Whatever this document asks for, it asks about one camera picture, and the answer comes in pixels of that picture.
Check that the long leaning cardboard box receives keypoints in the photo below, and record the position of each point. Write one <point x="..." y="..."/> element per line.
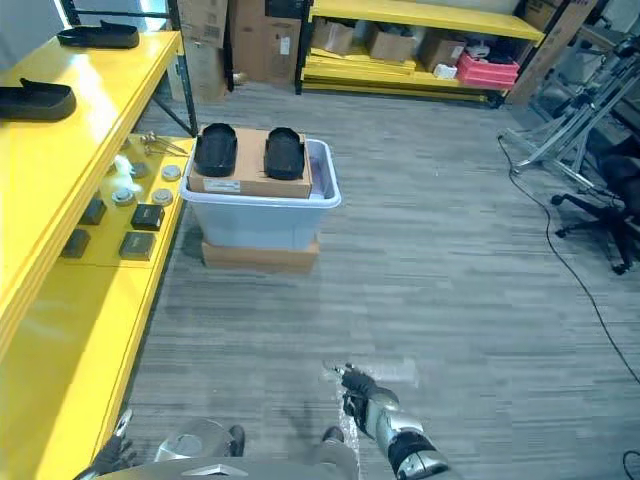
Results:
<point x="550" y="55"/>

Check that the silver robot right leg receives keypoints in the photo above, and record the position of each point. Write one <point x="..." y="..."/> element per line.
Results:
<point x="332" y="457"/>

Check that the small white box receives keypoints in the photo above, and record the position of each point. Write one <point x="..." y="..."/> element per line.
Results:
<point x="445" y="72"/>

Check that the red plastic crate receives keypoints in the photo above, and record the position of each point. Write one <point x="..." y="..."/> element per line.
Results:
<point x="487" y="72"/>

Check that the low brown cardboard box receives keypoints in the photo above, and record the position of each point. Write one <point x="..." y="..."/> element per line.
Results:
<point x="260" y="259"/>

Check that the black steel shelf post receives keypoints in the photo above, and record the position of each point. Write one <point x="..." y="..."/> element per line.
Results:
<point x="182" y="65"/>

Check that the small black box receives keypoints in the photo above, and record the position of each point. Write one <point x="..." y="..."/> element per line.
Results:
<point x="137" y="246"/>
<point x="148" y="217"/>
<point x="94" y="212"/>
<point x="76" y="243"/>

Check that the long yellow storage rack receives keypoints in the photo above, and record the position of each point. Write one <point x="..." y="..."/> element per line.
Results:
<point x="425" y="17"/>

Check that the plain brown cardboard box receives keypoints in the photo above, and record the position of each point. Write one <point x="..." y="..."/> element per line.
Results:
<point x="207" y="75"/>

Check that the flat brown cardboard box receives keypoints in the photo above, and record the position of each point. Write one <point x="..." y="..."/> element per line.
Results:
<point x="250" y="170"/>

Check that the silver robot leg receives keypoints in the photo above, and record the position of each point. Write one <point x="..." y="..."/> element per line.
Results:
<point x="332" y="457"/>
<point x="192" y="442"/>

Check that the aluminium profile frame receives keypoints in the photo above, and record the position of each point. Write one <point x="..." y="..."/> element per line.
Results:
<point x="565" y="130"/>

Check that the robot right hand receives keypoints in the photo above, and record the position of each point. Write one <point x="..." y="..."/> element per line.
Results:
<point x="357" y="384"/>

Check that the silver robot left leg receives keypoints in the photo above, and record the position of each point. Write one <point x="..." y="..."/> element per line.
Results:
<point x="192" y="442"/>

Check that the open brown cardboard box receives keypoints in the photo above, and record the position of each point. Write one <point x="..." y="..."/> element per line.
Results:
<point x="392" y="45"/>
<point x="440" y="50"/>
<point x="332" y="37"/>

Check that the black office chair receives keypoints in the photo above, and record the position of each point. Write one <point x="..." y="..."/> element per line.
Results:
<point x="617" y="200"/>

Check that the translucent plastic storage box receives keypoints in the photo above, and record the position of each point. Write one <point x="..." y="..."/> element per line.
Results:
<point x="260" y="222"/>

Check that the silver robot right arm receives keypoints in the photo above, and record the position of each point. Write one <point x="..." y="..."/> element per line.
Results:
<point x="400" y="435"/>

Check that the large printed cardboard box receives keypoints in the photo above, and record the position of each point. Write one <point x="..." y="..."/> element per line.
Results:
<point x="205" y="22"/>

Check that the bundle of metal rods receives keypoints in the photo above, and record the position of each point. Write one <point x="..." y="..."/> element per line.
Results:
<point x="160" y="145"/>

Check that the yellow metal shelf unit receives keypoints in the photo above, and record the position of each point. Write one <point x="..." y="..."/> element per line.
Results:
<point x="60" y="200"/>

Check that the round grey metal disc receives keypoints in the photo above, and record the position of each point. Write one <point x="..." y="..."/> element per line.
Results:
<point x="123" y="198"/>
<point x="162" y="196"/>
<point x="171" y="172"/>

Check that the tall brown cardboard box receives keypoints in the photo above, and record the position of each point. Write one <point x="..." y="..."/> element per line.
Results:
<point x="265" y="42"/>

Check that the black sole-shaped part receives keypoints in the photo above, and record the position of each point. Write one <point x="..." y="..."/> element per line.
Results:
<point x="285" y="154"/>
<point x="100" y="36"/>
<point x="35" y="102"/>
<point x="215" y="150"/>

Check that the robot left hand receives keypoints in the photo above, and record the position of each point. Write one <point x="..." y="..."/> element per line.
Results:
<point x="116" y="447"/>

